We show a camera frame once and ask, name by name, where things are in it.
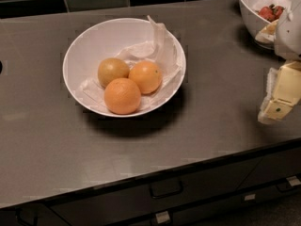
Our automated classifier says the large white bowl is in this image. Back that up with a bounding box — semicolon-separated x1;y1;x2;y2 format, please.
62;17;187;119

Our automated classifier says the right black drawer front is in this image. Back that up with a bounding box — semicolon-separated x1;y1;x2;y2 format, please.
175;148;301;226

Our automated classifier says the yellowish orange at back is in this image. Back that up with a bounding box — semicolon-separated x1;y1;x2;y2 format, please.
98;57;130;88

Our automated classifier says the black drawer front with handle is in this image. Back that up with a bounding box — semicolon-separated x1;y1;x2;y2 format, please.
53;159;257;226

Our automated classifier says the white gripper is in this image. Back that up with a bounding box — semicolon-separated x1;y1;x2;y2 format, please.
255;0;301;124

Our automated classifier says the white paper napkin in bowl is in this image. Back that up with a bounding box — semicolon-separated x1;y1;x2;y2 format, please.
74;15;183;113

